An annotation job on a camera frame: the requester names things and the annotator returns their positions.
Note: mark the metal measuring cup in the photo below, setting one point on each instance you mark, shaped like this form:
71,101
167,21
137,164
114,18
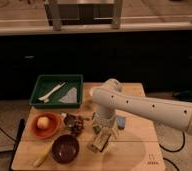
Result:
68,119

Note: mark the dark red bowl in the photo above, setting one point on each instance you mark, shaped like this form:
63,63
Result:
65,149

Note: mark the dark object on floor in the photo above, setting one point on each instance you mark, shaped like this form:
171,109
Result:
183,96

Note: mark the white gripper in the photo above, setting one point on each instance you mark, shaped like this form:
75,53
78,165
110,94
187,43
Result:
104,128

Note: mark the green plastic tray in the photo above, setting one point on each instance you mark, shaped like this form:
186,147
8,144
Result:
57,91

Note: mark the blue eraser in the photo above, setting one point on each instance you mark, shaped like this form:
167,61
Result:
121,122

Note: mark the white brush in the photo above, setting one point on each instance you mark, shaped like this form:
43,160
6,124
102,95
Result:
45,98

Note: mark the orange bowl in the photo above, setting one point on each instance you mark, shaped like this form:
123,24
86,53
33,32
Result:
54,125

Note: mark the yellow round fruit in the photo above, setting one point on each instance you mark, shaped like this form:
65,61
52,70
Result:
43,122

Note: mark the yellow banana toy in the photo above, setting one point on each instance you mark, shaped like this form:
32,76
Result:
41,158

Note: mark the grey cloth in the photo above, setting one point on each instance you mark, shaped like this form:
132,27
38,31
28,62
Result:
70,96

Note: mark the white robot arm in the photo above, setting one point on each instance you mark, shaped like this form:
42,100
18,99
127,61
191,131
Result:
109,98

